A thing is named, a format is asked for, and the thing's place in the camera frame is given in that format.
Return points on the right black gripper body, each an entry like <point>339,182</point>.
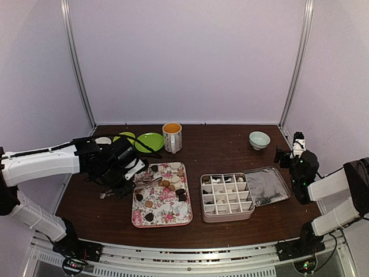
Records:
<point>283,164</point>

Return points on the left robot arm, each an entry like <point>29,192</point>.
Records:
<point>112,165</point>

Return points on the floral pink tray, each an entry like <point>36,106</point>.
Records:
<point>166,204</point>

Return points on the left aluminium frame post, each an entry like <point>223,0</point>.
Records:
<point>65,10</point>

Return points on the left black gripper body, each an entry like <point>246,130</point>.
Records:
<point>120,191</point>

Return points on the aluminium frame post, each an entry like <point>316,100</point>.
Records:
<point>65,10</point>
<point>301,52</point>

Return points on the pale blue tea bowl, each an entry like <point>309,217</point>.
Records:
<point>259,140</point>

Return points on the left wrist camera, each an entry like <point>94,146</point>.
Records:
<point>136,166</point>

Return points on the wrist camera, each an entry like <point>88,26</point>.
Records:
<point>298,142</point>
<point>136,166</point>

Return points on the floral white mug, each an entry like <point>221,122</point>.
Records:
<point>172,134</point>

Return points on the right aluminium frame post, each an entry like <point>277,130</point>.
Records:
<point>301,52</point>

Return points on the metal serving tongs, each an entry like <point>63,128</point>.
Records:
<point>138,185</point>

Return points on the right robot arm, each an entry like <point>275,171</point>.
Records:
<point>352,177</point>

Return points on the front aluminium rail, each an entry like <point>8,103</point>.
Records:
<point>252,260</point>

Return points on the black white bowl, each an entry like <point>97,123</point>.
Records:
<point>103,140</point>

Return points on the pink rabbit tin lid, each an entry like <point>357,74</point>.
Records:
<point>266,186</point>

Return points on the green bowl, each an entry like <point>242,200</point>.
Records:
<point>128,135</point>

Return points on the pink divided tin box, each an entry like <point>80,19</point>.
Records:
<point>225,198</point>

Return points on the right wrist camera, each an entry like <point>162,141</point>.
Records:
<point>298,142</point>

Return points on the green plate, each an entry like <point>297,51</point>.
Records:
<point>155,141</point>

